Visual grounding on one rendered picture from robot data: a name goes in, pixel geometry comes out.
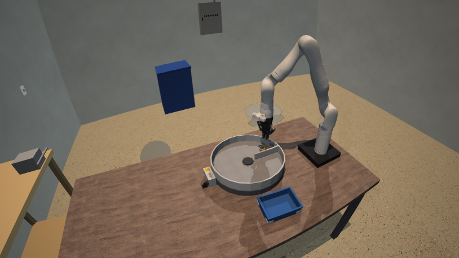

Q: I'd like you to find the blue crate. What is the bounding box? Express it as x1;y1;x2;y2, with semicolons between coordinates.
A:
257;186;302;225

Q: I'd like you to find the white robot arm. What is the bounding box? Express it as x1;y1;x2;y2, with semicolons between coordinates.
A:
252;35;338;155

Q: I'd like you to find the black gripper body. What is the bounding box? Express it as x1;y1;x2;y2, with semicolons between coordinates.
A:
260;117;273;129

